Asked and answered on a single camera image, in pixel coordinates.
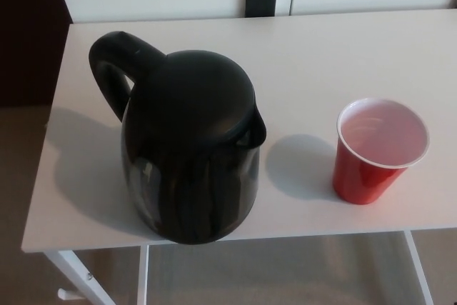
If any dark brown door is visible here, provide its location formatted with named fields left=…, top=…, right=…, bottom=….
left=0, top=0, right=74, bottom=108

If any black electric kettle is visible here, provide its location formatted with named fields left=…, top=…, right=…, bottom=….
left=88, top=31, right=268, bottom=245

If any white table with metal frame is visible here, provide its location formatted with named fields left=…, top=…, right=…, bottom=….
left=20, top=8, right=457, bottom=305

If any black rectangular wall plate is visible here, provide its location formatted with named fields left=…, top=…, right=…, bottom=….
left=244, top=0, right=278, bottom=19

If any red plastic cup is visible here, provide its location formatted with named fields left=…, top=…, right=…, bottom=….
left=332, top=96, right=431, bottom=204

